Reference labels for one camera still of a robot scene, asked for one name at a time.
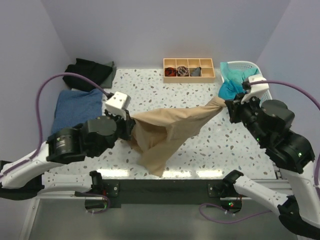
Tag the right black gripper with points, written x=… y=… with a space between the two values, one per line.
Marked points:
x=234 y=105

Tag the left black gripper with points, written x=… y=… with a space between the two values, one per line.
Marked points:
x=128 y=124

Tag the beige t shirt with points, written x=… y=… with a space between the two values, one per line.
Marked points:
x=159 y=133

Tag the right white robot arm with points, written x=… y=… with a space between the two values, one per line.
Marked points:
x=299 y=212

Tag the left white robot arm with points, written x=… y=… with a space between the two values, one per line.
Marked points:
x=28 y=177

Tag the blue folded t shirt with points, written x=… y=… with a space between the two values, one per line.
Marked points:
x=75 y=107

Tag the blue t shirt in basket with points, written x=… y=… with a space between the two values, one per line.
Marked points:
x=229 y=90

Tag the grey folded t shirt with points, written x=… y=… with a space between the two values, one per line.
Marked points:
x=108 y=82

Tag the teal t shirt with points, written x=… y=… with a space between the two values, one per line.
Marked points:
x=235 y=76

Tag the white plastic laundry basket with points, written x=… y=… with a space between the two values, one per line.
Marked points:
x=241 y=65

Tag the black folded t shirt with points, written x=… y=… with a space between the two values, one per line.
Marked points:
x=94 y=71

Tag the dark grey rolled sock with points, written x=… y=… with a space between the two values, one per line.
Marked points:
x=195 y=72

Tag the brown patterned rolled sock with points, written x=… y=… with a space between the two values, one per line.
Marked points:
x=182 y=71

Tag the red black rolled sock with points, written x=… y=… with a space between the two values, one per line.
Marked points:
x=170 y=72

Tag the wooden compartment tray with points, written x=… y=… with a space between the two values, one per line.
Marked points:
x=208 y=72

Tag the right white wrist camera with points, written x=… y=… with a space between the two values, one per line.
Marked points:
x=254 y=86

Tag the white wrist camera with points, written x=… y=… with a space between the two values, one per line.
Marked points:
x=117 y=104
x=254 y=86

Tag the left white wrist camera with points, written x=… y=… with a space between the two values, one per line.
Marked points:
x=117 y=104

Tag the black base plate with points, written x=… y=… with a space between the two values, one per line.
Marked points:
x=160 y=192

